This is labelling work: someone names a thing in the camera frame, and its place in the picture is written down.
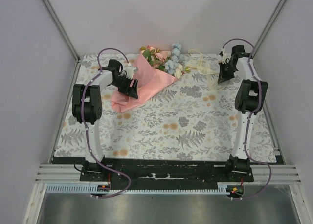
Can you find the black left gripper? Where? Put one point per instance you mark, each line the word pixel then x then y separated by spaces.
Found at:
pixel 130 92

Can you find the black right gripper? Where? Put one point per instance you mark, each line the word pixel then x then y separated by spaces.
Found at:
pixel 222 76

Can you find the pink wrapping paper sheet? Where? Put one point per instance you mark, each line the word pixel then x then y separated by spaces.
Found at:
pixel 150 82

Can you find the cream ribbon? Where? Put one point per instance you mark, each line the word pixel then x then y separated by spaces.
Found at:
pixel 197 62

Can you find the pink fake rose stem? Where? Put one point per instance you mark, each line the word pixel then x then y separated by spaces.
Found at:
pixel 159 57

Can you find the orange fake rose stem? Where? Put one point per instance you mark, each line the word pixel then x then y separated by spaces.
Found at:
pixel 150 54

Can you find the blue fake hydrangea stem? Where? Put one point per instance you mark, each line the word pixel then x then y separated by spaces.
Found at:
pixel 175 54

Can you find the green leafy rose stem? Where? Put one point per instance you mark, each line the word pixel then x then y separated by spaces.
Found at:
pixel 181 71

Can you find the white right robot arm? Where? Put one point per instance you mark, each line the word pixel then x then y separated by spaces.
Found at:
pixel 248 102

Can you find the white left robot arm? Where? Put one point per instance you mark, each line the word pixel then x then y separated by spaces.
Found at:
pixel 87 103

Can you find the floral patterned table mat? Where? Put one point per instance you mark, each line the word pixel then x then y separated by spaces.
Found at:
pixel 185 121

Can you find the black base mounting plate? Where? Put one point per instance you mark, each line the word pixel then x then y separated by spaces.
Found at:
pixel 139 173

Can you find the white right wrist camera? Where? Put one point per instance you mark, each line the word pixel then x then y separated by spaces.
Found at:
pixel 224 56

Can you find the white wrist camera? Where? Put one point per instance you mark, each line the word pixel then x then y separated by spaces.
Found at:
pixel 129 72
pixel 224 56

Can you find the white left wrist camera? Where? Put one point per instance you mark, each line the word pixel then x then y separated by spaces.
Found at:
pixel 129 72

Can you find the white slotted cable duct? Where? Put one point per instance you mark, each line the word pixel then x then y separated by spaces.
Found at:
pixel 97 189

